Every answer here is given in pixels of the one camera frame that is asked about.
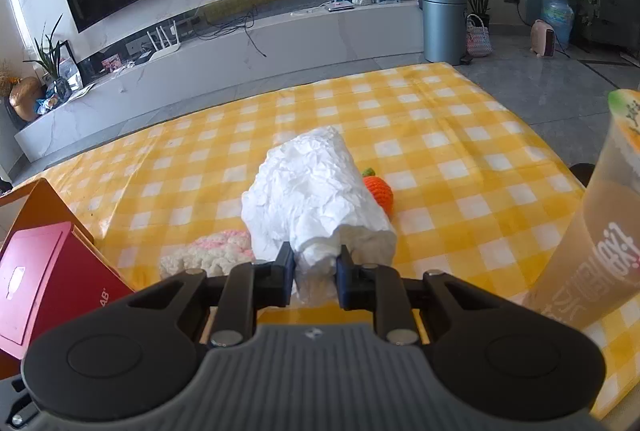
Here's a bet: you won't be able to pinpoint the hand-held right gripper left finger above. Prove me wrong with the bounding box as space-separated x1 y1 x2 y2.
127 241 297 346

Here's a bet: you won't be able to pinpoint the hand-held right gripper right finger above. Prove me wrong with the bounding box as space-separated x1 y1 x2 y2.
335 245 483 346

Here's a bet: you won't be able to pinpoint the pink and white crochet piece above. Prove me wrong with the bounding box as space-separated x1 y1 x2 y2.
159 231 256 282

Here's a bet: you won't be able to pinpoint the orange crochet carrot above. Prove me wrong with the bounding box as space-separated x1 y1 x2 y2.
361 167 396 217

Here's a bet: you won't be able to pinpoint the yellow checked tablecloth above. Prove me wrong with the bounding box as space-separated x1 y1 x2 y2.
10 61 640 419

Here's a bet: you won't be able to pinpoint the white marble tv console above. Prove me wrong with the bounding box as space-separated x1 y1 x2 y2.
14 1 426 164

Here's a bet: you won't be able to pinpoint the red box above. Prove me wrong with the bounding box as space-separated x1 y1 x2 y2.
0 221 136 359

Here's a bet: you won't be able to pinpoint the plastic milk tea cup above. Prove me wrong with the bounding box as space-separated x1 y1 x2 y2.
525 88 640 332

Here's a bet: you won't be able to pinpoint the white router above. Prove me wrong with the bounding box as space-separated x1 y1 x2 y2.
147 22 182 62

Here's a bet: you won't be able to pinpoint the black object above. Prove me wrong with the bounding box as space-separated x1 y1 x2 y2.
570 163 596 188

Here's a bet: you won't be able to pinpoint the grey trash can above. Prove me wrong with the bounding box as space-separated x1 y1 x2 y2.
421 0 468 66

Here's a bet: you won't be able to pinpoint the woven basket bag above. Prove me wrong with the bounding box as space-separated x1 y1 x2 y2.
465 13 493 58

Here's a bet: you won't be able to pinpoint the small pink heater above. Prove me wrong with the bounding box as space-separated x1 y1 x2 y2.
530 19 557 59

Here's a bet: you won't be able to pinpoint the golden vase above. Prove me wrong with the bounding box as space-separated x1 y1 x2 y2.
9 76 43 122

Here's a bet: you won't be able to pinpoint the small leafy plant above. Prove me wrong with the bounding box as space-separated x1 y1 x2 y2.
22 16 68 86

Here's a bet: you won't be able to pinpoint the blue water bottle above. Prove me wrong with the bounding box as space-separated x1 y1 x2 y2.
542 0 575 46

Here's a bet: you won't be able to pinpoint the dark cabinet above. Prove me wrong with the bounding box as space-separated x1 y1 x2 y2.
585 0 640 56

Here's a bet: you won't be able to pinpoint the black cables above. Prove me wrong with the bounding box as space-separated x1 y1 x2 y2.
200 11 268 58

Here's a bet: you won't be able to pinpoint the black photo frame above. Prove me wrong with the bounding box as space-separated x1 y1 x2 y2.
57 40 83 92

